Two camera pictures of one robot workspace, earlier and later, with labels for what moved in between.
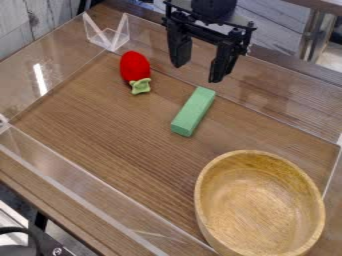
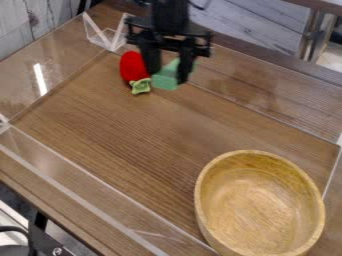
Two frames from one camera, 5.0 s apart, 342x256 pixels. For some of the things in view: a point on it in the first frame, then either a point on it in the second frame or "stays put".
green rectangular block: x=194 y=111 to x=164 y=79
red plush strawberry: x=135 y=71 stays put
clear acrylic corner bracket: x=107 y=38 stays put
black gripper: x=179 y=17 to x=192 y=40
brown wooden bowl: x=258 y=206 stays put
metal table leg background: x=318 y=31 stays put
